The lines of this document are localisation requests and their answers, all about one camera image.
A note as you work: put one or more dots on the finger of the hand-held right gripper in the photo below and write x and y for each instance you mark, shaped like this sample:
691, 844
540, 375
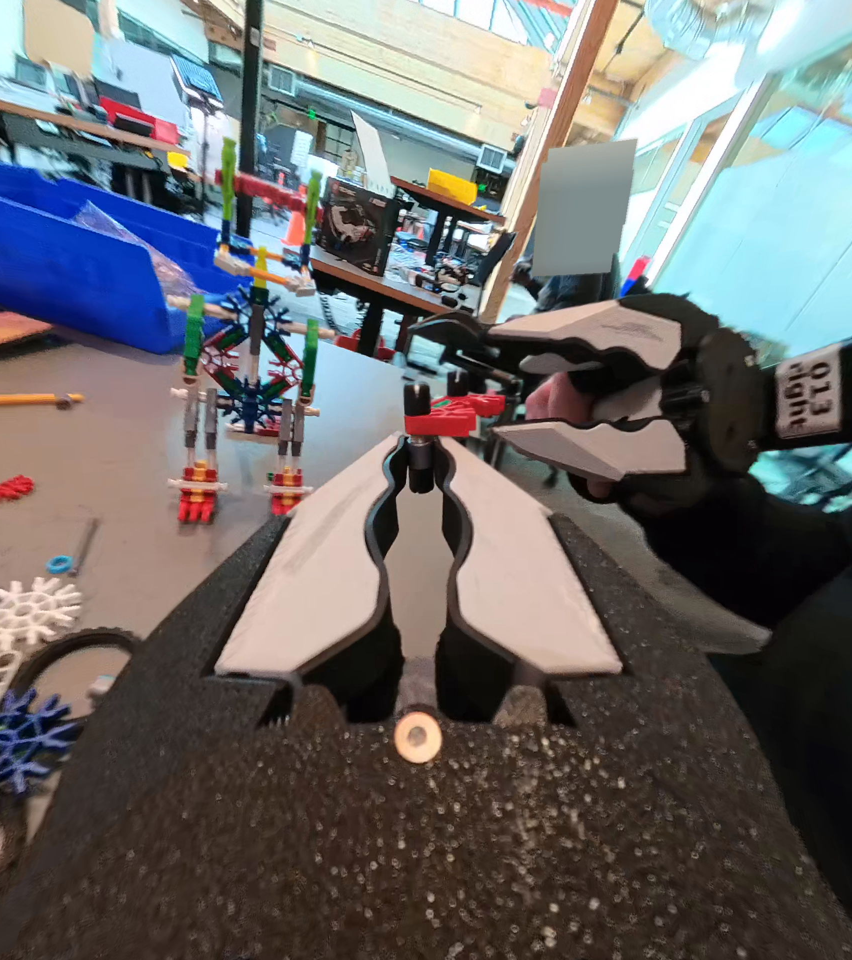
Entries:
606, 450
591, 330

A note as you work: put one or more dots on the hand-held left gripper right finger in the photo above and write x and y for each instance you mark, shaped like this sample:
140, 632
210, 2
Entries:
538, 592

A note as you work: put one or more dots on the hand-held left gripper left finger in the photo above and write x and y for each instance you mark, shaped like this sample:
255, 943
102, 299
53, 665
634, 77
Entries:
306, 592

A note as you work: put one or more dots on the black metal bolt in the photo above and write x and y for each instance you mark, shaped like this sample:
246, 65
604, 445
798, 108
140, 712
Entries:
418, 397
459, 384

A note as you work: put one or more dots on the red plastic bracket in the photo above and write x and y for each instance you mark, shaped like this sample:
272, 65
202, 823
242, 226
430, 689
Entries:
437, 425

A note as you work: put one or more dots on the person's right forearm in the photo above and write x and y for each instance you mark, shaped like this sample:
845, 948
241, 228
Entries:
733, 555

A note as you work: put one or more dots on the person's right hand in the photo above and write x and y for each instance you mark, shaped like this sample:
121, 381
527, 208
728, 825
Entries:
553, 397

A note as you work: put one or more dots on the tall wooden desk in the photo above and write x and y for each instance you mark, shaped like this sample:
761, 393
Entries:
441, 208

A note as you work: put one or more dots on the yellow plastic bin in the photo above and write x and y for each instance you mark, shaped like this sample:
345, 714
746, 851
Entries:
452, 187

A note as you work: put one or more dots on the colourful toy robot model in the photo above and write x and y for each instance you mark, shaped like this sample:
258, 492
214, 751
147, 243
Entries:
252, 394

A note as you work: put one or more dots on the wooden column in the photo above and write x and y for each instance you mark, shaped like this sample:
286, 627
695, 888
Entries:
546, 112

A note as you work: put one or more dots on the small grey spacer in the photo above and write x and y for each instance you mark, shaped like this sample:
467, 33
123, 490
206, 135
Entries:
101, 684

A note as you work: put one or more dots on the thin grey rod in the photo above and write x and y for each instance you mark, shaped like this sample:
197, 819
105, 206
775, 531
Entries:
85, 547

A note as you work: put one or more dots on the wooden desk with black legs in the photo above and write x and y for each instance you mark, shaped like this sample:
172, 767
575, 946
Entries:
366, 281

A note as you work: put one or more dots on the black toy car box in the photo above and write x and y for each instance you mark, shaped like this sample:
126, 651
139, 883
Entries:
355, 225

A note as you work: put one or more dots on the white snowflake connector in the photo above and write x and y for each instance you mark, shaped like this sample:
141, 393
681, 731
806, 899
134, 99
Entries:
21, 615

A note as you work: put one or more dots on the orange traffic cone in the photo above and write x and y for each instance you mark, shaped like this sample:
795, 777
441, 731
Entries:
295, 232

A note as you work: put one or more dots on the small red fan connector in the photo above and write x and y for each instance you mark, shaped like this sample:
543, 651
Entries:
6, 487

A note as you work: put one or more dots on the large blue snowflake connector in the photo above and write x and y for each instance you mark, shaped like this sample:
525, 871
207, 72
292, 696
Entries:
6, 742

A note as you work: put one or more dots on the person's black top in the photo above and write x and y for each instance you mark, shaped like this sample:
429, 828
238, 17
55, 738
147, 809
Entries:
846, 750

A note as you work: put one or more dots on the yellow rod with grey end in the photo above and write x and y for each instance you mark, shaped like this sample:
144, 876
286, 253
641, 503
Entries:
6, 400

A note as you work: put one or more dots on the clear bag of parts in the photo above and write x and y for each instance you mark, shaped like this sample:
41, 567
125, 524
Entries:
133, 247

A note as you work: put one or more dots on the black metal pole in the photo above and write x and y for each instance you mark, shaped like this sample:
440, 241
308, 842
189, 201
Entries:
252, 90

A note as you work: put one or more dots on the blue plastic bin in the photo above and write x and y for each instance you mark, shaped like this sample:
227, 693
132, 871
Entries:
43, 255

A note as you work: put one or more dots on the tripod light panel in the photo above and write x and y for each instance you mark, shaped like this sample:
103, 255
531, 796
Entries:
197, 79

